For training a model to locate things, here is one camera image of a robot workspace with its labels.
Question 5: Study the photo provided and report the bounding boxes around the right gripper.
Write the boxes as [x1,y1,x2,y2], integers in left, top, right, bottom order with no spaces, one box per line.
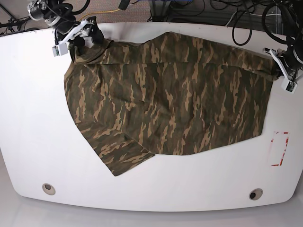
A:
[51,19,105,51]

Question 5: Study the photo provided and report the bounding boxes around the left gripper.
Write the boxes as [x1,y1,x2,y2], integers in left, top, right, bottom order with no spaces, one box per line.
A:
[272,47,303,82]

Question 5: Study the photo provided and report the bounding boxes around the camouflage T-shirt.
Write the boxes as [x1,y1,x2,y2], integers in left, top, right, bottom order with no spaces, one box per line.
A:
[64,32,277,176]

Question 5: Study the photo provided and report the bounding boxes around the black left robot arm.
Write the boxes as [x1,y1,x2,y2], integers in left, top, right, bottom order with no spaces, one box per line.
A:
[232,0,303,83]

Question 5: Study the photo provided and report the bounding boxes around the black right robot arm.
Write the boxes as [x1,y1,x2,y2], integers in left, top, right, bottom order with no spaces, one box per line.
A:
[27,0,104,56]

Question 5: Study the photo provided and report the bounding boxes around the red tape rectangle marking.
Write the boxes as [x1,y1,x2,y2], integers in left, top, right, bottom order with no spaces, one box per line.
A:
[268,131,290,167]

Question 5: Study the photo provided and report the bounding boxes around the right table grommet hole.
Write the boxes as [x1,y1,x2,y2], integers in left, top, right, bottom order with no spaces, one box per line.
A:
[249,188,263,201]

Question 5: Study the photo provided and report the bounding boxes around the table grommet hole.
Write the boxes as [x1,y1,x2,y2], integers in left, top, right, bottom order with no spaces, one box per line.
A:
[42,183,56,196]
[249,188,263,201]

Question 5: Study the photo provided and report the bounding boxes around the left table grommet hole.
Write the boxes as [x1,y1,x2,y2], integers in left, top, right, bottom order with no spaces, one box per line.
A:
[42,183,56,196]

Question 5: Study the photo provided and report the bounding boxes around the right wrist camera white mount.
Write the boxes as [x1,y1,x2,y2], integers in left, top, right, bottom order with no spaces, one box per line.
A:
[52,16,97,57]

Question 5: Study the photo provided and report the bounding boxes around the yellow cable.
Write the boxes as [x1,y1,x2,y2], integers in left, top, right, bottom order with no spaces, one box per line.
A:
[76,8,120,26]

